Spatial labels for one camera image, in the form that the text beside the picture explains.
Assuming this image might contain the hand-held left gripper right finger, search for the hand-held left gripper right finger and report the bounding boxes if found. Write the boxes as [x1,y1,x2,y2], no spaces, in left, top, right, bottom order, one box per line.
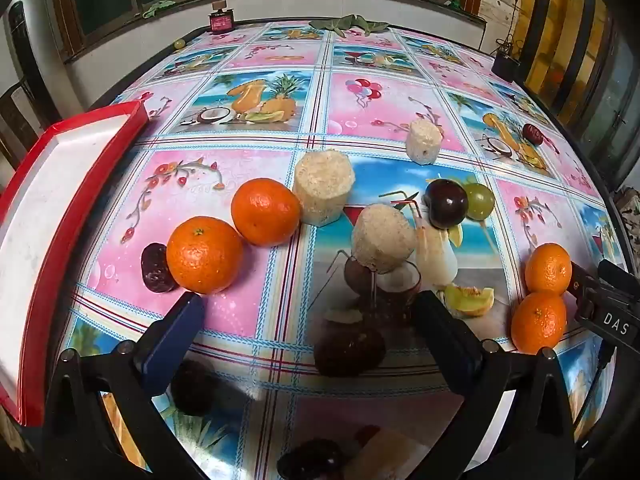
[414,291,577,480]

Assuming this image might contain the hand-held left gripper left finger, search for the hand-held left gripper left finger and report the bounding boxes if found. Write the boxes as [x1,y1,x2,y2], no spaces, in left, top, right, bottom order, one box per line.
[42,291,206,480]

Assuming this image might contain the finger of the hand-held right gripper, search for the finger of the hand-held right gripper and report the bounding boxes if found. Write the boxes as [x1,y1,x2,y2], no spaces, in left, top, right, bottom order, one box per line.
[598,259,640,301]
[567,261,601,307]

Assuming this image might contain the orange mandarin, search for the orange mandarin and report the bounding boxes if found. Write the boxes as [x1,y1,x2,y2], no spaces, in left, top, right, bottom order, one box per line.
[524,242,573,296]
[510,290,568,355]
[230,178,302,247]
[166,216,244,295]

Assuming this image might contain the pale peeled sugarcane piece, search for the pale peeled sugarcane piece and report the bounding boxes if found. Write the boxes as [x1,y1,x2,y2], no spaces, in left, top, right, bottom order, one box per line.
[292,149,357,227]
[405,119,445,166]
[351,204,417,275]

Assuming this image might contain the large green grape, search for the large green grape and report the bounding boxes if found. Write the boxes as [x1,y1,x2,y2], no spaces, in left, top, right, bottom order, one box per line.
[462,183,496,221]

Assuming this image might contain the dark purple plum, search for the dark purple plum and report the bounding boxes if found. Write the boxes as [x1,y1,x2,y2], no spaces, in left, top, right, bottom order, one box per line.
[424,179,469,229]

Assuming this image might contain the red rimmed white tray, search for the red rimmed white tray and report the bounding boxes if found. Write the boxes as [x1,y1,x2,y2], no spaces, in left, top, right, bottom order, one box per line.
[0,101,150,428]

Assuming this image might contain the black plant pot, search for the black plant pot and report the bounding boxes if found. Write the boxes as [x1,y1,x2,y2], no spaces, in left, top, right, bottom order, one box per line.
[491,35,523,82]

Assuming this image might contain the fruit print tablecloth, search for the fruit print tablecloth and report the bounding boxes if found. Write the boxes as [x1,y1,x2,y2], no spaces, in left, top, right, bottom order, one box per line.
[65,20,631,480]

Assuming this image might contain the yellow framed door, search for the yellow framed door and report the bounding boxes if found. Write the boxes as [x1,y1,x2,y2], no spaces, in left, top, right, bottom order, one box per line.
[515,0,611,111]

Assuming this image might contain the small pink jar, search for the small pink jar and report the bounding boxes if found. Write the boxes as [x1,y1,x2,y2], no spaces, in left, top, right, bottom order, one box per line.
[208,2,236,35]

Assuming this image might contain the green leaves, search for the green leaves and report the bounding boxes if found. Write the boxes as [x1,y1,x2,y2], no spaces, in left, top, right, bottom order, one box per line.
[309,14,390,37]

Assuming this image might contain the green cloth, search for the green cloth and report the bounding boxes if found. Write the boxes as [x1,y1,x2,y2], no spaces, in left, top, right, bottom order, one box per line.
[141,1,176,19]

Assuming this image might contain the white floor air conditioner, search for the white floor air conditioner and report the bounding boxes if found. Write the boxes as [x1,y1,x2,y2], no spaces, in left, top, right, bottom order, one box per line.
[5,0,61,116]

